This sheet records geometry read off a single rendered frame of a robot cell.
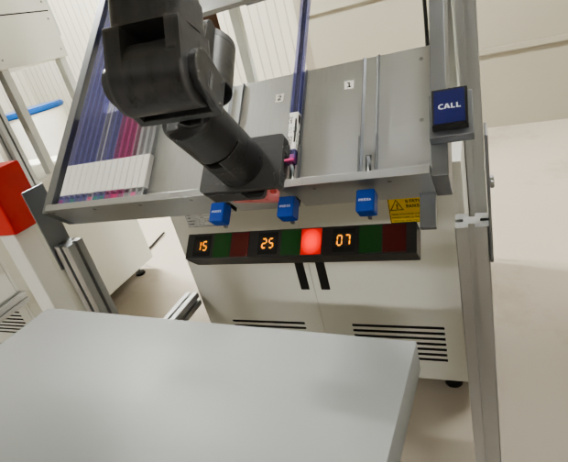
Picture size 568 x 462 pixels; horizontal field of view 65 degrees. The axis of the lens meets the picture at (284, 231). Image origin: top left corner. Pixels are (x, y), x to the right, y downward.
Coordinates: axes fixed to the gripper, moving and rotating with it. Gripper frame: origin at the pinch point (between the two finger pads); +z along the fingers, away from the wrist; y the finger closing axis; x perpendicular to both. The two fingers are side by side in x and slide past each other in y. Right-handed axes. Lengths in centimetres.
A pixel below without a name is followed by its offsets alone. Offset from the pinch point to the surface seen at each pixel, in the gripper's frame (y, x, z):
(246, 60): 46, -77, 58
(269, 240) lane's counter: 2.6, 4.5, 5.1
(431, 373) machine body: -12, 18, 72
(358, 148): -10.0, -7.4, 3.2
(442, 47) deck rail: -20.8, -20.5, 2.7
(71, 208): 40.2, -1.7, 2.3
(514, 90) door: -44, -156, 214
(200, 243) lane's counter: 14.3, 4.5, 5.2
